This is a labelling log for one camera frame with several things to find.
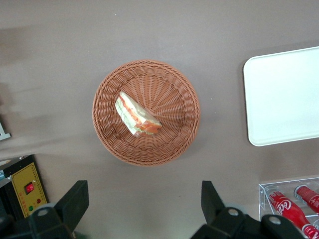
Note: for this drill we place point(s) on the red cola bottle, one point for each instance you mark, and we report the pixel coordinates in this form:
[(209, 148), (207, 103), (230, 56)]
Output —
[(286, 207), (310, 198)]

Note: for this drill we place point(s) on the round brown wicker basket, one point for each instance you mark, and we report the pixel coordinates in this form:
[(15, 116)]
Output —
[(169, 99)]

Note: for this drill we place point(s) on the tray of snacks right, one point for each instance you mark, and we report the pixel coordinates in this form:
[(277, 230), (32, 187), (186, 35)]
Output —
[(3, 134)]

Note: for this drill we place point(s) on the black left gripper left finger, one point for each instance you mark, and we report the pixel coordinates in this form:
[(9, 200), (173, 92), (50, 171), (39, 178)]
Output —
[(69, 206)]

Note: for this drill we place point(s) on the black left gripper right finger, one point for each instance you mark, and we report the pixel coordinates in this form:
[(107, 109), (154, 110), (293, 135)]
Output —
[(214, 211)]

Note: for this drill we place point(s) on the triangle sandwich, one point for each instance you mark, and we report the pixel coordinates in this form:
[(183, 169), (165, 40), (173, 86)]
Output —
[(132, 113)]

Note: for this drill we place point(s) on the cream rectangular plastic tray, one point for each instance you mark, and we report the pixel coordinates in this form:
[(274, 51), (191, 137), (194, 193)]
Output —
[(281, 99)]

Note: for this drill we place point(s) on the black food warmer yellow panel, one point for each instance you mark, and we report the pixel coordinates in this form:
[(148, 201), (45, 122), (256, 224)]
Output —
[(22, 179)]

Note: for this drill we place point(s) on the clear acrylic bottle rack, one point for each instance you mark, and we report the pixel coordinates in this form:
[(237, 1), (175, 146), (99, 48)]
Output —
[(286, 183)]

